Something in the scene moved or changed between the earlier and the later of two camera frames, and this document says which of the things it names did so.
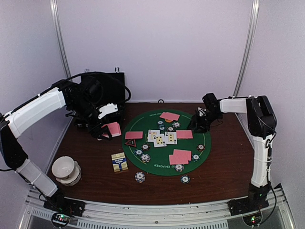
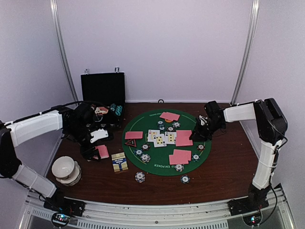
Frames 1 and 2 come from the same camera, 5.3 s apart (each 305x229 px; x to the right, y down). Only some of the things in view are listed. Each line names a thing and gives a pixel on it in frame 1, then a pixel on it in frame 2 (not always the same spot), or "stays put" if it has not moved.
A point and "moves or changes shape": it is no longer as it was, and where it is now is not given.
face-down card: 184,134 moves or changes shape
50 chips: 161,125 stays put
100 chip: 200,147 stays put
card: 178,159 stays put
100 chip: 146,147 stays put
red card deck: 114,129 to 103,152
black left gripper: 96,132 to 87,151
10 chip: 145,158 stays put
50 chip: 196,157 stays put
